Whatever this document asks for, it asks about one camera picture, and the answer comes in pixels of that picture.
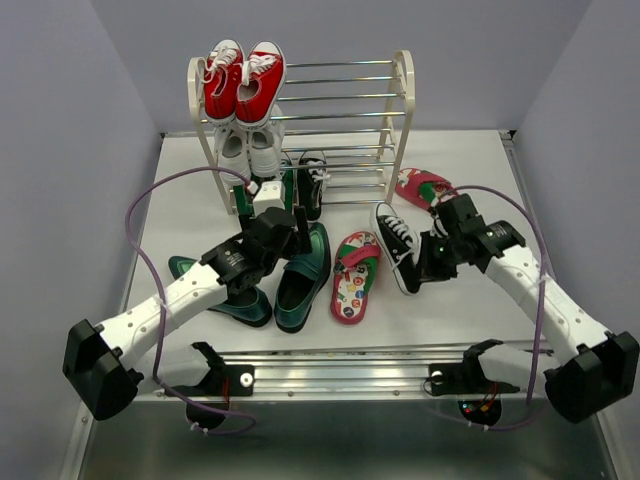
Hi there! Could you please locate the green leather loafer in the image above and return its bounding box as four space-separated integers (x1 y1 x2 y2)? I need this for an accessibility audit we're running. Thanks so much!
274 222 331 334
168 256 273 328

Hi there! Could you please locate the left red canvas sneaker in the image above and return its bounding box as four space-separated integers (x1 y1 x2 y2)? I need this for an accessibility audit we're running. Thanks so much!
203 39 244 124

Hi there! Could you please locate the right white sneaker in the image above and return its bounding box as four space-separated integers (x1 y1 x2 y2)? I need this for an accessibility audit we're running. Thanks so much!
247 119 285 178

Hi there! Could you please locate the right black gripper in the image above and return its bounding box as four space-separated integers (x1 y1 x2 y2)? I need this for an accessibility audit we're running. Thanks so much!
410 229 463 282

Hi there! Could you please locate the white sneaker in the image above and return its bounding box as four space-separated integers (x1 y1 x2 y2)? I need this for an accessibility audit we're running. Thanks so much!
214 122 251 186
247 119 285 178

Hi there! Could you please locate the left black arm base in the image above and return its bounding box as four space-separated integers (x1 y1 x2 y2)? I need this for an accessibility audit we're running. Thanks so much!
165 364 257 436

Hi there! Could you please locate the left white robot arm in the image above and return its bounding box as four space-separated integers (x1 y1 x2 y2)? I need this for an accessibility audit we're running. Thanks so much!
62 207 311 420

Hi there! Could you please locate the right green canvas sneaker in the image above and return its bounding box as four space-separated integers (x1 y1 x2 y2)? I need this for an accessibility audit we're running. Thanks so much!
279 159 295 212

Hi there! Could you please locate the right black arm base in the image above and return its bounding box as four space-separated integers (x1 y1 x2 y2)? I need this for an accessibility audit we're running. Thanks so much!
422 362 520 428

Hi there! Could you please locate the right green leather loafer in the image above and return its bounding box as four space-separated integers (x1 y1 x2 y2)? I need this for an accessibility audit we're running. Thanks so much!
274 222 331 334

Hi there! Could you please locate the red canvas sneaker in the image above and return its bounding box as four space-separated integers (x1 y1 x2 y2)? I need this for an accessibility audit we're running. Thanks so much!
203 39 244 124
236 41 287 130

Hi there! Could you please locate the left white sneaker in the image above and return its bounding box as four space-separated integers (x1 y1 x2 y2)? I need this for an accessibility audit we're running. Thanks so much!
214 122 251 186

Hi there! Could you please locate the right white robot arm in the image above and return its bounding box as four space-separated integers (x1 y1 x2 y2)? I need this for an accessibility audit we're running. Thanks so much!
419 194 639 424

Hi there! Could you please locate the cream metal shoe rack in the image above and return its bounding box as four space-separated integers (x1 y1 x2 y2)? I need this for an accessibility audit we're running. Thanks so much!
187 50 415 215

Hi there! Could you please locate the green canvas sneaker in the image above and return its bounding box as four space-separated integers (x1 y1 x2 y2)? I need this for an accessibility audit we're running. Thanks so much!
232 185 253 217
279 159 295 212

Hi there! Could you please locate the black canvas sneaker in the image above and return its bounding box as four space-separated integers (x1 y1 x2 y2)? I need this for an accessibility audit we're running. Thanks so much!
371 202 420 295
296 150 330 221

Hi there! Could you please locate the left green canvas sneaker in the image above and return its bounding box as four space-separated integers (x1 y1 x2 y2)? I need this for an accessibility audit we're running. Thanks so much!
232 185 253 217

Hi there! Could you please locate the aluminium mounting rail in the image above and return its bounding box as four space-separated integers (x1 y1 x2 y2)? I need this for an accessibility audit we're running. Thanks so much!
135 342 559 403

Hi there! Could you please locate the pink patterned flip-flop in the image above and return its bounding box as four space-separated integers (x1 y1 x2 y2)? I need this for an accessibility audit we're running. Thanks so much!
330 231 382 325
395 168 453 211

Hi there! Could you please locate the right red canvas sneaker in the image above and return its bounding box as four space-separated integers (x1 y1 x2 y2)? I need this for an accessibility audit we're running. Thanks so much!
236 41 287 130

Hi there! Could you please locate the left green leather loafer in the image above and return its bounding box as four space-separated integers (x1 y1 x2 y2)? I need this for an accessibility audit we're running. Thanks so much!
168 256 273 328

